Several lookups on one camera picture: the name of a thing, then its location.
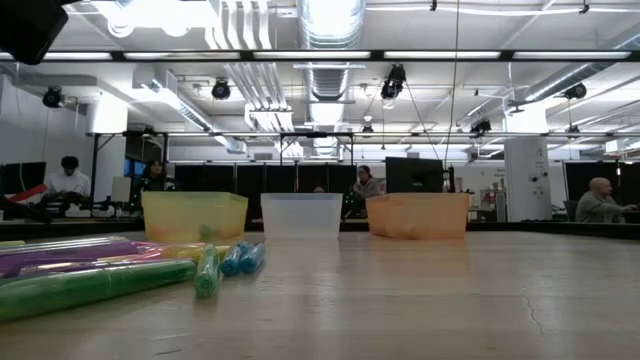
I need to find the orange translucent plastic bin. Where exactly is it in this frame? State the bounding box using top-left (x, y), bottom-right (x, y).
top-left (365, 192), bottom-right (471, 241)

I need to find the silver ventilation duct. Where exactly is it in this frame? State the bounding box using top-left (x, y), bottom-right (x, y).
top-left (295, 0), bottom-right (366, 101)

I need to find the thin hanging cable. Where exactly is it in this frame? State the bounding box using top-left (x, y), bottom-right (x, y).
top-left (442, 0), bottom-right (461, 169)

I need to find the black aluminium table frame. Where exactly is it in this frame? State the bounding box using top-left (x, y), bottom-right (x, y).
top-left (0, 217), bottom-right (640, 241)

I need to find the black overhead beam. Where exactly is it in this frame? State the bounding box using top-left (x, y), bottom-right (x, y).
top-left (0, 48), bottom-right (640, 63)

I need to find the clear plastic bin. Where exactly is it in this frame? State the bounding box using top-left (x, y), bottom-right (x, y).
top-left (259, 192), bottom-right (345, 240)

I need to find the blue slim highlighter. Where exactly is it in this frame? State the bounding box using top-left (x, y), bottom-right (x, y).
top-left (238, 242), bottom-right (267, 275)
top-left (220, 241), bottom-right (250, 278)

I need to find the person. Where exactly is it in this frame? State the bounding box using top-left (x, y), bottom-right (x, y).
top-left (130, 159), bottom-right (176, 206)
top-left (351, 164), bottom-right (381, 201)
top-left (574, 176), bottom-right (639, 224)
top-left (43, 155), bottom-right (93, 204)

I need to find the black monitor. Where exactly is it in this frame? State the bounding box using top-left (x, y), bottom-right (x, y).
top-left (384, 156), bottom-right (446, 195)
top-left (0, 161), bottom-right (48, 196)

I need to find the yellow translucent plastic bin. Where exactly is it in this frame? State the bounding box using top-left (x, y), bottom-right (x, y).
top-left (140, 190), bottom-right (250, 245)

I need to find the purple chunky highlighter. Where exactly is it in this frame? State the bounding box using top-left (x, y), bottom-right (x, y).
top-left (0, 241), bottom-right (142, 274)

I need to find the green slim highlighter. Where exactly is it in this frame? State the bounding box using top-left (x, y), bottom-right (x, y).
top-left (193, 243), bottom-right (222, 298)
top-left (0, 258), bottom-right (198, 323)

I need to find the white column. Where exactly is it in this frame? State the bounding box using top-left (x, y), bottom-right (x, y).
top-left (503, 137), bottom-right (553, 223)

